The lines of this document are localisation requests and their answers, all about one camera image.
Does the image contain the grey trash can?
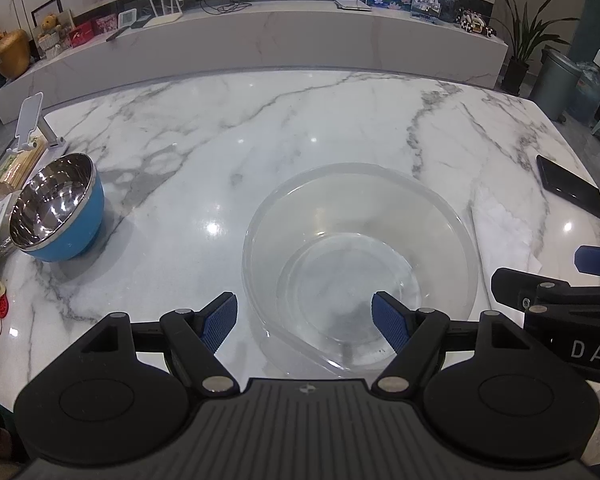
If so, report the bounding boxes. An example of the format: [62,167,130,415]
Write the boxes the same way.
[529,49,583,121]

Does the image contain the blue water bottle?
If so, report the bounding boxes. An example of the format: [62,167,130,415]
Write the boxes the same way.
[570,62,600,123]

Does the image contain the red box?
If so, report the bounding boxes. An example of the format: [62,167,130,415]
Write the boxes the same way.
[69,22,97,48]

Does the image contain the cow figurines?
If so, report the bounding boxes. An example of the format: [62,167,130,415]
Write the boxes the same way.
[455,7,498,38]

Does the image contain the gold vase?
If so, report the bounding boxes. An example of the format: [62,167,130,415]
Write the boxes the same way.
[0,30,32,80]

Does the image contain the black smartphone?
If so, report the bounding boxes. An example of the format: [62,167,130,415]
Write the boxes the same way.
[536,154,600,222]

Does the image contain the white phone stand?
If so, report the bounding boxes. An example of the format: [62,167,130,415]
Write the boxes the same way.
[7,92,67,156]

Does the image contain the clear photo frame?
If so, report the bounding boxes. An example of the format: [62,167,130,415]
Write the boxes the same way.
[411,0,440,23]

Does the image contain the white router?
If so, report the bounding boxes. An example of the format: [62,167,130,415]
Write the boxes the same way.
[137,0,186,28]

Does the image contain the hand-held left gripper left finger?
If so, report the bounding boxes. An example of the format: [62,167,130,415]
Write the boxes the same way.
[67,291,241,395]

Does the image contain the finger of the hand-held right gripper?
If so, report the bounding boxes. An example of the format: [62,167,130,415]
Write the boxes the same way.
[491,267,600,313]
[574,245,600,278]

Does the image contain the pack of wooden sticks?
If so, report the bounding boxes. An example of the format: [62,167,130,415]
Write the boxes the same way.
[0,137,48,198]

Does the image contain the clear glass bowl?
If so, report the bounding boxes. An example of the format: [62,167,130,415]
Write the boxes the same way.
[241,162,481,380]

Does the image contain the white cloth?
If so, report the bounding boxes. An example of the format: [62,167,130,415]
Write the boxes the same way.
[469,180,546,293]

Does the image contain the black cables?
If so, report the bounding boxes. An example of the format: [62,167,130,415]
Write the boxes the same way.
[200,0,253,13]

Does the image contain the potted plant with long leaves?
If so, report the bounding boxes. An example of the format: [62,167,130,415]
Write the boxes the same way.
[490,0,581,96]

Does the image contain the blue steel bowl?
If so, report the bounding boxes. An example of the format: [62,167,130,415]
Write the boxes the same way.
[8,153,105,262]

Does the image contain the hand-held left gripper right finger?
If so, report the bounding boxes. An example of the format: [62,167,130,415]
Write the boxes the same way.
[371,291,546,395]

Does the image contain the teddy bear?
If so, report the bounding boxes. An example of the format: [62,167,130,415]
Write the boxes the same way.
[36,13,65,58]

